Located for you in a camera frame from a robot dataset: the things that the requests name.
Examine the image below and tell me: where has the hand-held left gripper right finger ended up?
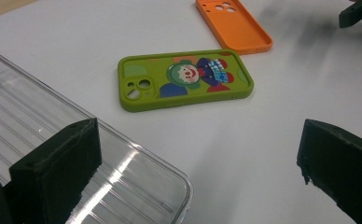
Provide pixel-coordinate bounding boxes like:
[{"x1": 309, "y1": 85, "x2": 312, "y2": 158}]
[{"x1": 296, "y1": 119, "x2": 362, "y2": 224}]

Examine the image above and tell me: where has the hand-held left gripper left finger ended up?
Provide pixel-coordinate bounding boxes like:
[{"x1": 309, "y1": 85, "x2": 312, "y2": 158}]
[{"x1": 5, "y1": 118, "x2": 103, "y2": 224}]

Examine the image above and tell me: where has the clear plastic tray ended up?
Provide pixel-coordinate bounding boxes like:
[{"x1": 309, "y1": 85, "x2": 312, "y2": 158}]
[{"x1": 0, "y1": 43, "x2": 194, "y2": 224}]

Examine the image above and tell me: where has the green cartoon phone case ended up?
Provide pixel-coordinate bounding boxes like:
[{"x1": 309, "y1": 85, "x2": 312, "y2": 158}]
[{"x1": 117, "y1": 49, "x2": 255, "y2": 113}]

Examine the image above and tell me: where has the white table mat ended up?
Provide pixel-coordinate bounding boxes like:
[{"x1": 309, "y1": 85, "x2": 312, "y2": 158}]
[{"x1": 0, "y1": 0, "x2": 362, "y2": 224}]

